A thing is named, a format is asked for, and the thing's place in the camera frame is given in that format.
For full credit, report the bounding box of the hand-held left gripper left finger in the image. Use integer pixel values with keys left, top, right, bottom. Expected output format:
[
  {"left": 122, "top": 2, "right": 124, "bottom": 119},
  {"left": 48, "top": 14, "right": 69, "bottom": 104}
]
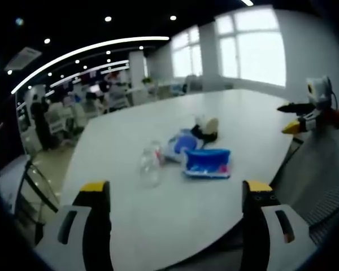
[{"left": 33, "top": 181, "right": 114, "bottom": 271}]

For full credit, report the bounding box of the long curved ceiling light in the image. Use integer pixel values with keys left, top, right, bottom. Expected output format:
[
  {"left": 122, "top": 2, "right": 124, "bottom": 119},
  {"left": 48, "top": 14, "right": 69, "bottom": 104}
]
[{"left": 10, "top": 36, "right": 170, "bottom": 95}]

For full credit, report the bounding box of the black frame chair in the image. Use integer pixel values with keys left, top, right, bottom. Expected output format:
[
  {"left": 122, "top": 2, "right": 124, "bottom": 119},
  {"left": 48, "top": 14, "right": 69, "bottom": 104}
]
[{"left": 14, "top": 160, "right": 60, "bottom": 246}]

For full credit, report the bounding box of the blue pouch with pink print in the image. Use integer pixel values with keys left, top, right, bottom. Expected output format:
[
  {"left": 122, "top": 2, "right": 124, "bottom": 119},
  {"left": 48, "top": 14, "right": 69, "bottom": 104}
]
[{"left": 181, "top": 148, "right": 232, "bottom": 180}]

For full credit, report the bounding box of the light blue plastic packet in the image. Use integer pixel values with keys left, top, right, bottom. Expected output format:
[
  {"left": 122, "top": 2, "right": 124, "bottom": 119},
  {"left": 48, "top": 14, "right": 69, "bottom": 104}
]
[{"left": 163, "top": 128, "right": 206, "bottom": 164}]

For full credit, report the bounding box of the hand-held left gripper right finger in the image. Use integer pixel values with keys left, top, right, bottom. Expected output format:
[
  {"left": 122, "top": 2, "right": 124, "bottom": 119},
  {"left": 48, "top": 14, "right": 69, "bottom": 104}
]
[{"left": 241, "top": 180, "right": 318, "bottom": 271}]

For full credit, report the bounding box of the beige and black item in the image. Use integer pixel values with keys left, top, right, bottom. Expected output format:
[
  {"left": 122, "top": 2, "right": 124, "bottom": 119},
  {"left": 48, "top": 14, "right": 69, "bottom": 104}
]
[{"left": 190, "top": 114, "right": 220, "bottom": 143}]

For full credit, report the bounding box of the grey mesh office chair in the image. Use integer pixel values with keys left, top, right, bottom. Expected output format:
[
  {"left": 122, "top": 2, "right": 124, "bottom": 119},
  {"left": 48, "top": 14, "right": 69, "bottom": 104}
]
[{"left": 271, "top": 124, "right": 339, "bottom": 249}]

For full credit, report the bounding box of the white table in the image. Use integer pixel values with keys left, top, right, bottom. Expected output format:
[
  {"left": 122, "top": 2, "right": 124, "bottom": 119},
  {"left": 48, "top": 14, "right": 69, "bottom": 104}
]
[{"left": 59, "top": 89, "right": 305, "bottom": 265}]

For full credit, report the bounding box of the ceiling air conditioner vent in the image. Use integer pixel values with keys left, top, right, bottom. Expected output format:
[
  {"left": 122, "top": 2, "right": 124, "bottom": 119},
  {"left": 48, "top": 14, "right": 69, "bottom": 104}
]
[{"left": 4, "top": 46, "right": 42, "bottom": 72}]

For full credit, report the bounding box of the large bright window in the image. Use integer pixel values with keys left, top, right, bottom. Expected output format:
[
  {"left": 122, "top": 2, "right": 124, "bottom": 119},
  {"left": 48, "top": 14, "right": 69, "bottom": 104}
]
[
  {"left": 214, "top": 8, "right": 288, "bottom": 88},
  {"left": 171, "top": 25, "right": 203, "bottom": 78}
]

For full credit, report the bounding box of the clear plastic bottle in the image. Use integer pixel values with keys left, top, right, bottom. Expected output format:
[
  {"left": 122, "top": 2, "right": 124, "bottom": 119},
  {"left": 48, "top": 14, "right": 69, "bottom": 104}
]
[{"left": 138, "top": 140, "right": 164, "bottom": 189}]

